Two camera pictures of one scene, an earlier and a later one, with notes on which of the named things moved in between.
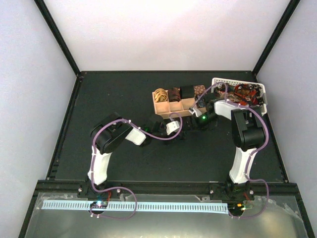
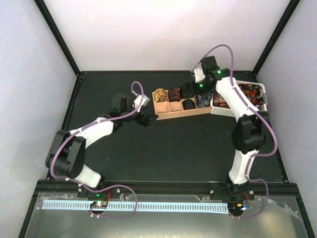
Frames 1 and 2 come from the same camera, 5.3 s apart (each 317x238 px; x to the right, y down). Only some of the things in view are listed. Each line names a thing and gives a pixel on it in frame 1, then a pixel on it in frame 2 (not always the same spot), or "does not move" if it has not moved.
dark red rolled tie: (174, 94) does not move
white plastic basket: (242, 93) does not move
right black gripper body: (202, 124) -> (196, 90)
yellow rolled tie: (160, 94) does not move
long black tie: (188, 130) -> (188, 104)
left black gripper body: (168, 142) -> (140, 120)
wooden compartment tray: (182, 107) does not move
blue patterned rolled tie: (201, 103) does not move
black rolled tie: (186, 91) does not move
